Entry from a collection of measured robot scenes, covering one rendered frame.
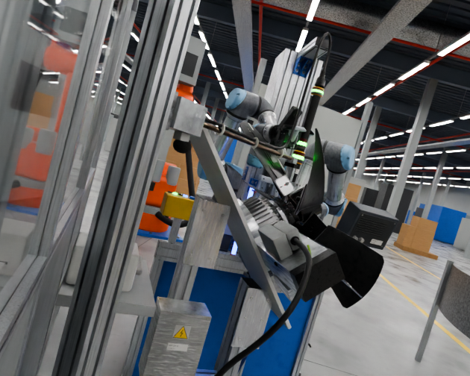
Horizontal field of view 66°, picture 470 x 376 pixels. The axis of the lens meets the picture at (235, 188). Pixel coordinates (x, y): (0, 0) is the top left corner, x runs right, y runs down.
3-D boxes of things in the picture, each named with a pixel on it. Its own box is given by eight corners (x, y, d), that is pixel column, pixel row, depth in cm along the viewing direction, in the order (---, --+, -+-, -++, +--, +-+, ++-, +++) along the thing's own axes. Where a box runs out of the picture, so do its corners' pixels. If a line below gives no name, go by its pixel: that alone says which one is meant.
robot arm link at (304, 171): (305, 131, 181) (271, 221, 172) (326, 136, 177) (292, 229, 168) (307, 141, 191) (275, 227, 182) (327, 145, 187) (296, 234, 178)
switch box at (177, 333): (139, 385, 99) (160, 310, 98) (138, 365, 108) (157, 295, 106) (191, 388, 104) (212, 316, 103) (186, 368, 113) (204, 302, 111)
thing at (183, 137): (178, 152, 83) (183, 132, 83) (167, 149, 85) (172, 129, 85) (193, 157, 87) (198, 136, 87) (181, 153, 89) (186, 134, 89)
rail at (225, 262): (154, 259, 158) (159, 241, 157) (154, 256, 161) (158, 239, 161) (325, 289, 188) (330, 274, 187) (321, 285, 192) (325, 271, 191)
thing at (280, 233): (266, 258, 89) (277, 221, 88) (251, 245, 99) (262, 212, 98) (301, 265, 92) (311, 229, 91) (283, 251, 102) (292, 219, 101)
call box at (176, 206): (161, 218, 153) (168, 194, 152) (158, 212, 162) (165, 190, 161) (197, 226, 158) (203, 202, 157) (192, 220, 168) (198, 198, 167)
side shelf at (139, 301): (54, 305, 87) (57, 294, 87) (72, 256, 121) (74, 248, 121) (153, 317, 95) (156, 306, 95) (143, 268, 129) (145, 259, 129)
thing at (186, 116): (168, 130, 77) (178, 91, 76) (147, 124, 81) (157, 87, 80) (199, 140, 85) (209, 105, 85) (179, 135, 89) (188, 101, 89)
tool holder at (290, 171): (291, 185, 128) (299, 158, 127) (274, 180, 132) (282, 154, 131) (302, 188, 135) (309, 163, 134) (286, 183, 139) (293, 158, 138)
